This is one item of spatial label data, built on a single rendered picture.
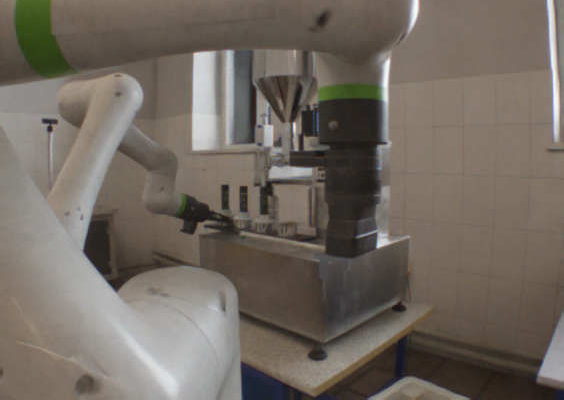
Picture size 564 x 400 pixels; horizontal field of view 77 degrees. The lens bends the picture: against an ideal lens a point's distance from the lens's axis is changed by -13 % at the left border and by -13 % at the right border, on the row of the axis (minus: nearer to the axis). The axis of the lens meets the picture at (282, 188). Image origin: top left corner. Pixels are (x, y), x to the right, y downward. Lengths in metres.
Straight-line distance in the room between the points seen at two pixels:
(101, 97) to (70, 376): 0.83
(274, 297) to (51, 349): 1.01
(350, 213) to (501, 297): 2.19
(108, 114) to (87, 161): 0.13
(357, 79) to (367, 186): 0.13
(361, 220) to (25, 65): 0.43
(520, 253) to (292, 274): 1.68
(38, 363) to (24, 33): 0.33
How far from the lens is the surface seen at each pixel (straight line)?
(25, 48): 0.47
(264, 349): 1.20
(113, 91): 1.02
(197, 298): 0.38
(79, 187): 0.93
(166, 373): 0.28
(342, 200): 0.50
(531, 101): 2.52
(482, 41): 2.67
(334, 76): 0.50
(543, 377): 1.19
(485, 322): 2.72
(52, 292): 0.27
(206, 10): 0.39
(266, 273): 1.23
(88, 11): 0.43
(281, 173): 1.58
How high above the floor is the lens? 1.29
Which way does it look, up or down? 4 degrees down
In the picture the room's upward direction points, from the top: straight up
